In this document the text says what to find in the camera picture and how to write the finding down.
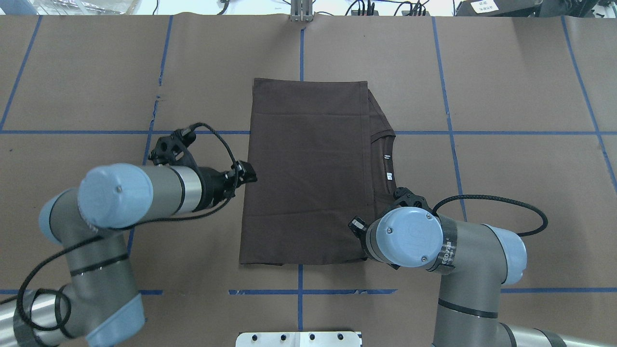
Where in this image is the aluminium frame post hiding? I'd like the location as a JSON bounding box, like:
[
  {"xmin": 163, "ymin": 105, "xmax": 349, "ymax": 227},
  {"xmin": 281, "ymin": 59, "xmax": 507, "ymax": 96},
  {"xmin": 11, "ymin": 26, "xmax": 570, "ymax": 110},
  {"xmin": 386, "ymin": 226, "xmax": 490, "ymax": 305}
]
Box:
[{"xmin": 287, "ymin": 0, "xmax": 314, "ymax": 22}]

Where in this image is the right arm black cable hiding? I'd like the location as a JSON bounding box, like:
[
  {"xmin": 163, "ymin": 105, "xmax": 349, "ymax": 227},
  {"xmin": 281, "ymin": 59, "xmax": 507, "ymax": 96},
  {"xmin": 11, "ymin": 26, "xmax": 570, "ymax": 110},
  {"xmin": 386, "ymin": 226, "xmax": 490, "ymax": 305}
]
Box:
[{"xmin": 431, "ymin": 195, "xmax": 549, "ymax": 238}]

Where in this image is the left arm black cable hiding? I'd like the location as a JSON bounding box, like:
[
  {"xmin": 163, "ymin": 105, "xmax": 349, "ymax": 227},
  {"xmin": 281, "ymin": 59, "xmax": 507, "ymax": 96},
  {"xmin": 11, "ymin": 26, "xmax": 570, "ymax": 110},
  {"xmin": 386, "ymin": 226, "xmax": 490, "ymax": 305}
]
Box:
[{"xmin": 15, "ymin": 123, "xmax": 241, "ymax": 332}]

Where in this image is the white column base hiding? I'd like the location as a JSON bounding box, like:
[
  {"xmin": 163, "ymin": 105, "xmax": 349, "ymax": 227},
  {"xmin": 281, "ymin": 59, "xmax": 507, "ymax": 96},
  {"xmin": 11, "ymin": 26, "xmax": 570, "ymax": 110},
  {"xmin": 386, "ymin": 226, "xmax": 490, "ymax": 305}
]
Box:
[{"xmin": 235, "ymin": 330, "xmax": 363, "ymax": 347}]

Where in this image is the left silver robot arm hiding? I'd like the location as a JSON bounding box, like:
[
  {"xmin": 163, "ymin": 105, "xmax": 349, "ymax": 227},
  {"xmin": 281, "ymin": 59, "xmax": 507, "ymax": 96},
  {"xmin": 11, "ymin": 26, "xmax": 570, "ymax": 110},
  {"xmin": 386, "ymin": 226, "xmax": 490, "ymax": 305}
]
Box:
[{"xmin": 1, "ymin": 161, "xmax": 256, "ymax": 347}]

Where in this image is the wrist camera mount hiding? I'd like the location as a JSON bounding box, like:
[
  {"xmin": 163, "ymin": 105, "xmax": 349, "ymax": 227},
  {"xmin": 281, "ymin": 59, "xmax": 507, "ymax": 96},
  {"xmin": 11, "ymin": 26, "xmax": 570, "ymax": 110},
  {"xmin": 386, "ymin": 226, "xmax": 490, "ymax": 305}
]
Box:
[
  {"xmin": 392, "ymin": 187, "xmax": 432, "ymax": 212},
  {"xmin": 148, "ymin": 127, "xmax": 198, "ymax": 169}
]

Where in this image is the brown t-shirt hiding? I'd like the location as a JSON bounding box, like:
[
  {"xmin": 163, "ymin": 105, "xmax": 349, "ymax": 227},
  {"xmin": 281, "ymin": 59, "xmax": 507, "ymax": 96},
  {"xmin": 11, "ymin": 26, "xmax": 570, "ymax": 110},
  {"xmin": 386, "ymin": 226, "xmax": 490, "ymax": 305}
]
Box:
[{"xmin": 239, "ymin": 78, "xmax": 397, "ymax": 265}]

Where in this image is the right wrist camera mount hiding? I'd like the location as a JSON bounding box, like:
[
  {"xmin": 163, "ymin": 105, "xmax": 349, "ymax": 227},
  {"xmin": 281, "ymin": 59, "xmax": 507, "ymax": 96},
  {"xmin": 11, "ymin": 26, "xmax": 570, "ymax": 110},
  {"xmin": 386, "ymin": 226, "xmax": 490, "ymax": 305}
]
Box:
[{"xmin": 392, "ymin": 187, "xmax": 432, "ymax": 212}]

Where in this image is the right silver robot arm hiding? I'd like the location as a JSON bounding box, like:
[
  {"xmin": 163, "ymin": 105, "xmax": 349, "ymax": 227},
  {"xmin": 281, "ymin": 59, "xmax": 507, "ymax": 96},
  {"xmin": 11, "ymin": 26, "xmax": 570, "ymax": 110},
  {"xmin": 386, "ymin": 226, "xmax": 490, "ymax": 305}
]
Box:
[{"xmin": 349, "ymin": 207, "xmax": 601, "ymax": 347}]

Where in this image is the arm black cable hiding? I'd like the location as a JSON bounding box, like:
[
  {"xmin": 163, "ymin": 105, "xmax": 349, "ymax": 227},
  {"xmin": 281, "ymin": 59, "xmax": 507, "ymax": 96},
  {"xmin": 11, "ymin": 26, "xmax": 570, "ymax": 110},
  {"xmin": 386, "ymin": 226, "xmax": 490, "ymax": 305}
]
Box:
[
  {"xmin": 431, "ymin": 195, "xmax": 549, "ymax": 238},
  {"xmin": 15, "ymin": 123, "xmax": 241, "ymax": 332}
]

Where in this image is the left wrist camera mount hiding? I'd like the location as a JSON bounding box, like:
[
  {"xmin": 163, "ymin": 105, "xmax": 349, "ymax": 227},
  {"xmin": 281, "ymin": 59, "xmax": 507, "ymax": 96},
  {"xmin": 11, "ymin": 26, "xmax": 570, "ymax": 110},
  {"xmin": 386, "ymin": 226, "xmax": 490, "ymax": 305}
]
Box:
[{"xmin": 148, "ymin": 127, "xmax": 198, "ymax": 169}]

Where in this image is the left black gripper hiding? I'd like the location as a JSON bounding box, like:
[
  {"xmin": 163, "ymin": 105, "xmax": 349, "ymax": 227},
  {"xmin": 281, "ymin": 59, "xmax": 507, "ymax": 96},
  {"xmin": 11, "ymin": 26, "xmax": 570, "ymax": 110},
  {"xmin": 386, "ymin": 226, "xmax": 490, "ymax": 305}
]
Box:
[{"xmin": 198, "ymin": 161, "xmax": 258, "ymax": 209}]

